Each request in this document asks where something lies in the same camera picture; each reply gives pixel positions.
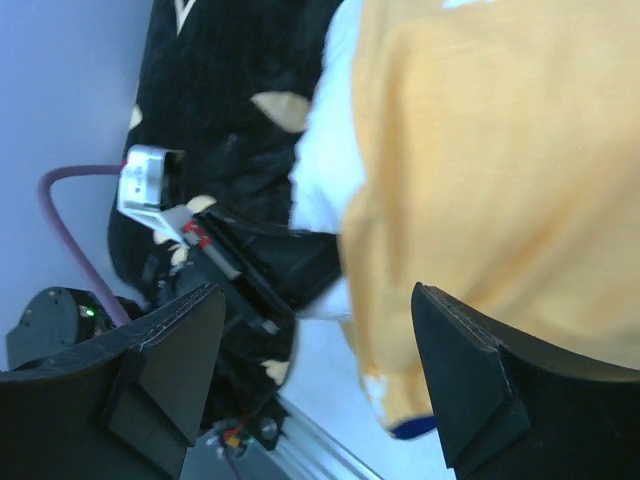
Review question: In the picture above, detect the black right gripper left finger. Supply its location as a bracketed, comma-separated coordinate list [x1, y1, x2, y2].
[1, 285, 226, 479]

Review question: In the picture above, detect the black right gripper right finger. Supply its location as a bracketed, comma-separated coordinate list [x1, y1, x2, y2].
[411, 284, 639, 479]

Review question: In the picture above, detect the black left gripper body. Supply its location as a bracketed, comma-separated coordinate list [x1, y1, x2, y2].
[144, 207, 342, 350]

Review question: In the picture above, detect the white pillow insert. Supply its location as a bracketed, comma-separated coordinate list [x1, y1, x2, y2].
[289, 0, 369, 321]

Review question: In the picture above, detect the yellow blue cartoon pillowcase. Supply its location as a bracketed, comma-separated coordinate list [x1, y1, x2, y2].
[341, 1, 639, 430]

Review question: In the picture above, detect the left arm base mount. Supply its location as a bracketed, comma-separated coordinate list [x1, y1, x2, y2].
[212, 397, 288, 458]

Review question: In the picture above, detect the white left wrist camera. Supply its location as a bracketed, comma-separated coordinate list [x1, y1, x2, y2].
[117, 145, 193, 245]

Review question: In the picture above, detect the aluminium frame rail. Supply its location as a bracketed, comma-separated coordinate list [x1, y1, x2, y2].
[189, 394, 401, 480]

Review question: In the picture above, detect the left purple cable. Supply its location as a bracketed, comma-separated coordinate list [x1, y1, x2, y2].
[37, 164, 134, 324]

